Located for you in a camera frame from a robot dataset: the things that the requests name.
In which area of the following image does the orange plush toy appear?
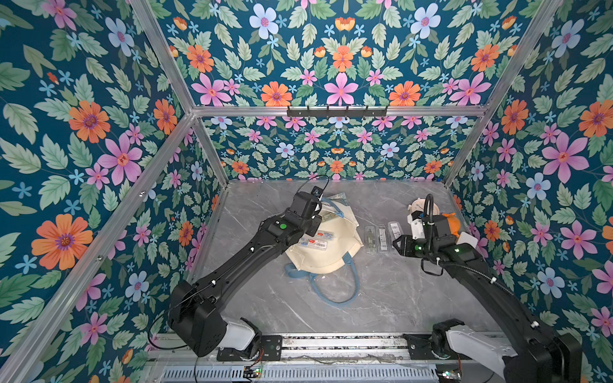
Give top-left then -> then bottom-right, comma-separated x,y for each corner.
443,213 -> 462,238

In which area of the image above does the clear compass set case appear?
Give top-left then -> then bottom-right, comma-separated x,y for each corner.
363,221 -> 404,254

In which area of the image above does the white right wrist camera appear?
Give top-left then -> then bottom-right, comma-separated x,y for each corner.
407,215 -> 426,240

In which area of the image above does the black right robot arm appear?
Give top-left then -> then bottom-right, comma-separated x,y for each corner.
392,235 -> 583,382

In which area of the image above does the clear stationery pack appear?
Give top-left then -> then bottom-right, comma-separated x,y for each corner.
298,231 -> 335,252

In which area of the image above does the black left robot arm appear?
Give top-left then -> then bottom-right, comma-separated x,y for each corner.
169,187 -> 323,359

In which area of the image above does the white slotted cable duct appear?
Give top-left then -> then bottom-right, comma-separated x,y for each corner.
158,365 -> 439,382

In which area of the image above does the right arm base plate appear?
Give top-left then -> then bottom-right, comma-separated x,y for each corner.
402,334 -> 470,362

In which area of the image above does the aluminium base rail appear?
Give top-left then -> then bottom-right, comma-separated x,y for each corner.
143,331 -> 542,367

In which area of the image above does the cream canvas tote bag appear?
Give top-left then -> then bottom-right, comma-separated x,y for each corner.
284,192 -> 363,307

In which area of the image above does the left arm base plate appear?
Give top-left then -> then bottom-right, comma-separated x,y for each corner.
216,335 -> 284,363

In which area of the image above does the white rectangular box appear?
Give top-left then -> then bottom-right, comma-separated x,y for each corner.
457,231 -> 479,249

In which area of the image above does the black hook rail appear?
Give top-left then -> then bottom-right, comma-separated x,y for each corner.
286,105 -> 388,119

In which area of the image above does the pink round alarm clock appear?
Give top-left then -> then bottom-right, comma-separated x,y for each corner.
407,198 -> 426,222

